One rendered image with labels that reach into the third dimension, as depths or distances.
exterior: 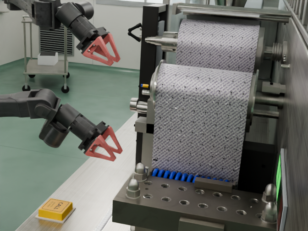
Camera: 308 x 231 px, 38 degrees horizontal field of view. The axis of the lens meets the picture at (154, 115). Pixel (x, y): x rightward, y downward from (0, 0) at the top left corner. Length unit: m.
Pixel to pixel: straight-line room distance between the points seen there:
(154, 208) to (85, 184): 0.42
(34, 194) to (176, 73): 2.29
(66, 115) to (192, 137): 0.35
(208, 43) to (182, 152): 0.35
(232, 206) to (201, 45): 0.51
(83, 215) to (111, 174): 0.27
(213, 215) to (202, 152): 0.21
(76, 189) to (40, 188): 1.99
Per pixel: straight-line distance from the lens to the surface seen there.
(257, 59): 1.36
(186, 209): 1.05
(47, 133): 1.28
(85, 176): 1.48
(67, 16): 1.24
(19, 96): 1.25
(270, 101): 1.18
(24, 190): 3.37
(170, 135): 1.18
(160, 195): 1.10
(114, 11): 7.06
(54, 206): 1.27
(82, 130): 1.23
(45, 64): 6.19
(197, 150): 1.18
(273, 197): 1.13
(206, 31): 1.37
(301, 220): 0.55
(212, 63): 1.36
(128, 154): 1.65
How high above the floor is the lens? 1.55
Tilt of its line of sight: 18 degrees down
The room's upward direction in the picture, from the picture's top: 4 degrees clockwise
